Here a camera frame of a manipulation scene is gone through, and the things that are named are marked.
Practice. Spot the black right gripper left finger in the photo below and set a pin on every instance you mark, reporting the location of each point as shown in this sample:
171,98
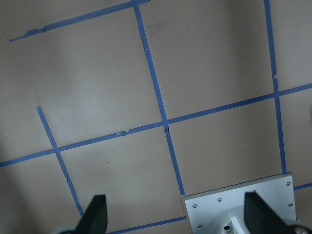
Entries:
95,218

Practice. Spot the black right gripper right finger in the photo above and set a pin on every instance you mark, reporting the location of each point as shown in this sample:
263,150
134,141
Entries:
259,217

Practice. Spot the grey metal base plate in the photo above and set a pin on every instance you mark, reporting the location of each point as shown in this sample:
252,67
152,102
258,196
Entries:
220,211

